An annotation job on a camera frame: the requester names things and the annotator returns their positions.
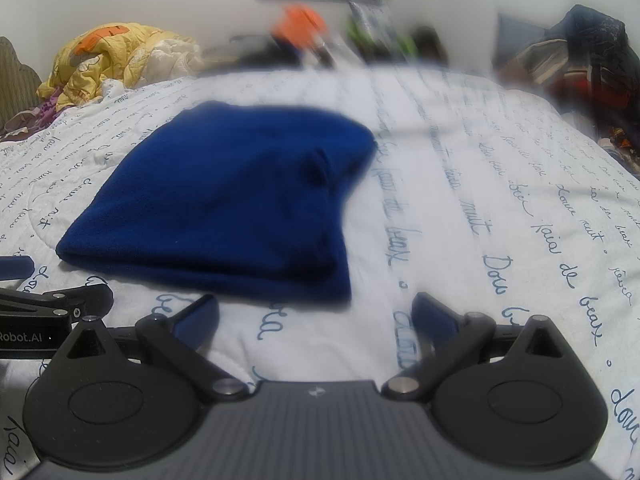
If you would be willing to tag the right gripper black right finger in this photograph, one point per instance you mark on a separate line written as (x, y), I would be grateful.
(514, 396)

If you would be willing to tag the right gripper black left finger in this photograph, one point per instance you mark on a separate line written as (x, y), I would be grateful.
(120, 398)

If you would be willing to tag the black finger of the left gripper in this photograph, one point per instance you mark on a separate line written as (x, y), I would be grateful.
(16, 267)

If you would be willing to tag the dark blue knit sweater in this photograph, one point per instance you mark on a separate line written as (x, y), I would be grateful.
(245, 201)

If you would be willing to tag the white bedspread with blue script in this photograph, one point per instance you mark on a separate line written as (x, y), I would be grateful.
(485, 198)

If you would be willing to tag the yellow and cream quilt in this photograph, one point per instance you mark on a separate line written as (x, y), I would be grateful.
(134, 54)

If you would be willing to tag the black garment on bed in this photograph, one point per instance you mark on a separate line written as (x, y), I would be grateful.
(254, 51)

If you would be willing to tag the dark blue jacket pile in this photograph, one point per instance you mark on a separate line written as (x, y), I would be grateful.
(584, 62)

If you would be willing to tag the grey framed board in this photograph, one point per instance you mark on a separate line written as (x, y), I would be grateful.
(513, 35)

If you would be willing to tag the orange plastic bag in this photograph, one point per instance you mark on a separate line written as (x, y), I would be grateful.
(300, 26)

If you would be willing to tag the green patterned bag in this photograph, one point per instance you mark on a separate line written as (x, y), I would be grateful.
(371, 31)

